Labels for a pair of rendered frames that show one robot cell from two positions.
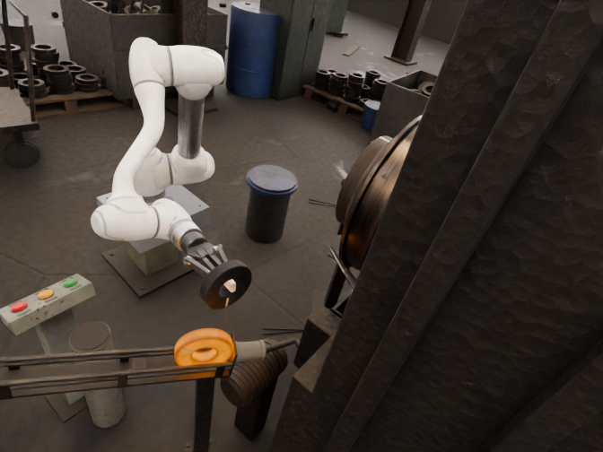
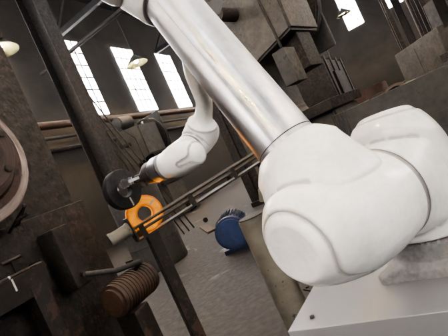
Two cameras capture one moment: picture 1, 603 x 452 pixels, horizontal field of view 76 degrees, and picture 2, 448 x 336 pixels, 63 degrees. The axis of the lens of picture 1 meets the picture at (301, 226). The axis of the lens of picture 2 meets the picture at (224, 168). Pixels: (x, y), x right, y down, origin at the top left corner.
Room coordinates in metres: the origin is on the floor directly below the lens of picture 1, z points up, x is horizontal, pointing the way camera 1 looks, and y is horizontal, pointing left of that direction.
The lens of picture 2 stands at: (2.13, 0.45, 0.76)
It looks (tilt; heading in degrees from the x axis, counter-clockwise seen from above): 1 degrees down; 176
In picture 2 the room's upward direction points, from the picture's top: 25 degrees counter-clockwise
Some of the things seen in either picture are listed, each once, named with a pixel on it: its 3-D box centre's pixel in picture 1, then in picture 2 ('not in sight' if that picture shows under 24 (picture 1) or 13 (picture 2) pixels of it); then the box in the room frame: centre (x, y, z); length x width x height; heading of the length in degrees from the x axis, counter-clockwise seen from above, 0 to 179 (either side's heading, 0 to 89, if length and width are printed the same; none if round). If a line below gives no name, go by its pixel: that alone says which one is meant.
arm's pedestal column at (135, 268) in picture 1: (152, 240); not in sight; (1.52, 0.78, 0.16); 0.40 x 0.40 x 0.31; 56
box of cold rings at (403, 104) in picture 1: (440, 129); not in sight; (3.64, -1.07, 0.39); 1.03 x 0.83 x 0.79; 63
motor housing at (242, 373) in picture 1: (249, 401); (153, 336); (0.71, 0.04, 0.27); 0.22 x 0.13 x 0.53; 149
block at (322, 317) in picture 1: (319, 345); (64, 259); (0.72, -0.14, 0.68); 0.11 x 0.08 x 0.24; 59
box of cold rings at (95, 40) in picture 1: (149, 43); not in sight; (3.98, 1.93, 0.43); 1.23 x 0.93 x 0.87; 147
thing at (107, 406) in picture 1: (100, 378); (277, 274); (0.67, 0.57, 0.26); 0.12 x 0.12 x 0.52
